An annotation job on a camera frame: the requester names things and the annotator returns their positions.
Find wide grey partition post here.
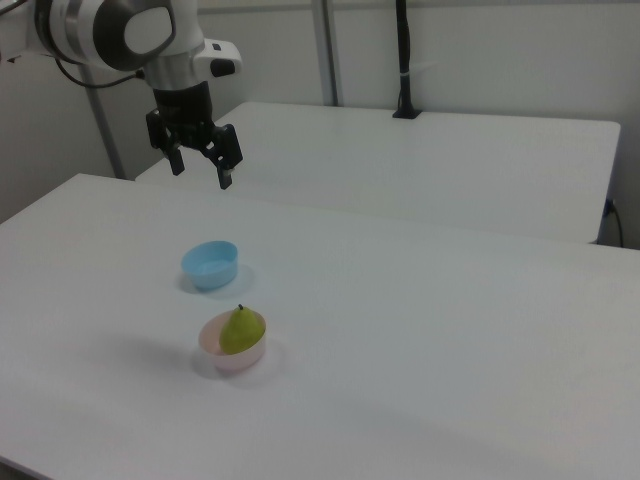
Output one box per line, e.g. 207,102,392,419
310,0,345,107

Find blue plastic bowl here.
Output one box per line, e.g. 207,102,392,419
180,240,239,291

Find pink plastic bowl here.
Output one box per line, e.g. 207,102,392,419
198,308,268,378

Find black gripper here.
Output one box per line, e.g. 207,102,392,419
145,81,245,190

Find black cable with plug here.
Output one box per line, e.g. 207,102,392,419
605,198,626,248

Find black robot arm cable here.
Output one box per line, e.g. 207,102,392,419
53,58,147,91

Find black pole with clamp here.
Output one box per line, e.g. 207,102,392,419
391,0,424,120

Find green pear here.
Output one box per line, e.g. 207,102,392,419
218,302,267,356

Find white side table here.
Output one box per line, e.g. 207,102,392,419
134,101,623,246

